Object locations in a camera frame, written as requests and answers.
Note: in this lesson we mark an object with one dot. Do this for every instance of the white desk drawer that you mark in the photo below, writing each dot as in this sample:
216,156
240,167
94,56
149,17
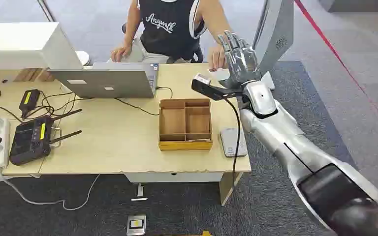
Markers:
174,177

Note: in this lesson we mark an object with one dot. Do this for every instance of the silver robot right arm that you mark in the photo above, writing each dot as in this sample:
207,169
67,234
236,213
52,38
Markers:
293,140

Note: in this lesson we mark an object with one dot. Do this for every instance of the black power adapter yellow label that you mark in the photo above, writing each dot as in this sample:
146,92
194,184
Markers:
29,101

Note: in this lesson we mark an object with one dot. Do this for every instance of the silver monitor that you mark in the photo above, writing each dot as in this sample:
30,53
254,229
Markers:
275,32

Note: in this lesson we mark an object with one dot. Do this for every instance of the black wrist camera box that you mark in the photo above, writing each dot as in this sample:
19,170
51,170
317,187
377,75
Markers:
210,89

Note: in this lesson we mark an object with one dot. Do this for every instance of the silver laptop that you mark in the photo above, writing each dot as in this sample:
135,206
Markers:
110,83

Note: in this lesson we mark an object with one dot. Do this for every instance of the wooden card box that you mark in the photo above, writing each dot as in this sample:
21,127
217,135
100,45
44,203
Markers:
185,125

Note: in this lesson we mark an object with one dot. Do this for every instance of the white card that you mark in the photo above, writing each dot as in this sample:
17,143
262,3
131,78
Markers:
221,74

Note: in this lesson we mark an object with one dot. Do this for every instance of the person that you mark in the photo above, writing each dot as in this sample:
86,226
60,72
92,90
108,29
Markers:
169,29

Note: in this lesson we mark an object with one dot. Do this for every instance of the white cabinet box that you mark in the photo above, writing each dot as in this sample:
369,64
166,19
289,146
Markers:
22,42

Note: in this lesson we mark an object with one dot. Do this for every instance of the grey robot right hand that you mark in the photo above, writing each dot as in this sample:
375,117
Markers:
241,62

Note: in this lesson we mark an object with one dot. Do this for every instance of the person's left hand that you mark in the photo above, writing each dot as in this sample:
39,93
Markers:
216,58

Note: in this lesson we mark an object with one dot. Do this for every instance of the person's right hand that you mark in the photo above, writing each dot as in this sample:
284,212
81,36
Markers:
121,52

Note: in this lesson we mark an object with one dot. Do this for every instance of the yellow object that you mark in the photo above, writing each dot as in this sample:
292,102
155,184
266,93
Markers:
206,233

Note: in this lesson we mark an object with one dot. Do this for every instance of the wooden desk leg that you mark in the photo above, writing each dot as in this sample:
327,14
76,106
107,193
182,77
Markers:
229,189

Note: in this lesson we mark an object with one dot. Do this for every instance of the black router with antennas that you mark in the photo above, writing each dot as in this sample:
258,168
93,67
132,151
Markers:
31,141

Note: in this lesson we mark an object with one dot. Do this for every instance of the white floor bracket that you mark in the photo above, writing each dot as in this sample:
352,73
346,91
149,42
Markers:
139,192

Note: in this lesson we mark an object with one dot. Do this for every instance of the white smartphone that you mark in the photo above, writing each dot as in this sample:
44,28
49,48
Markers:
233,141

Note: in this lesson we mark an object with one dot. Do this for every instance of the steel floor socket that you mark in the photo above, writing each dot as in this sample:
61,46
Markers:
136,224

